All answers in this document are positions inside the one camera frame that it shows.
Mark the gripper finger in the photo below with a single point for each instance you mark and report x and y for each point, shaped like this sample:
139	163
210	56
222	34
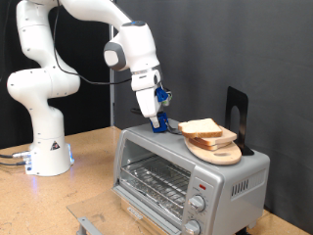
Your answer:
156	121

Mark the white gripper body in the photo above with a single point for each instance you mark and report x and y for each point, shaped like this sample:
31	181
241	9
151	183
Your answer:
148	103

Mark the spatula with blue grip block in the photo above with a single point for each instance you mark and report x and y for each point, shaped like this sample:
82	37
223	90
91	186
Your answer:
163	125

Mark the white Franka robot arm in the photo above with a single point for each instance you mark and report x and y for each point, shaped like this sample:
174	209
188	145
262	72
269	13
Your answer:
45	98

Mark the metal oven rack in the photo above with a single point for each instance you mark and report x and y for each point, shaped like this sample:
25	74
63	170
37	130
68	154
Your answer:
156	178

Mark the red oven indicator light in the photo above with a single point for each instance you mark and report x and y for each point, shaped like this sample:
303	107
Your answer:
202	187

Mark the silver oven knob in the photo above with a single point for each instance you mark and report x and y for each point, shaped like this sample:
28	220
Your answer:
192	227
197	203

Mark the silver toaster oven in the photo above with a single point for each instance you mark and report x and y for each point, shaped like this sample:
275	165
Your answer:
225	182

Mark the metal pole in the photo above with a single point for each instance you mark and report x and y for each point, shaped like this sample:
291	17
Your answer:
111	98

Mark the wooden cutting board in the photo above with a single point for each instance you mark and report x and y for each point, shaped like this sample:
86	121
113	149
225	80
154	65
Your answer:
218	156

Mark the black metal bookend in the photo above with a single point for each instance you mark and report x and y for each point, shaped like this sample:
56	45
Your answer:
243	117

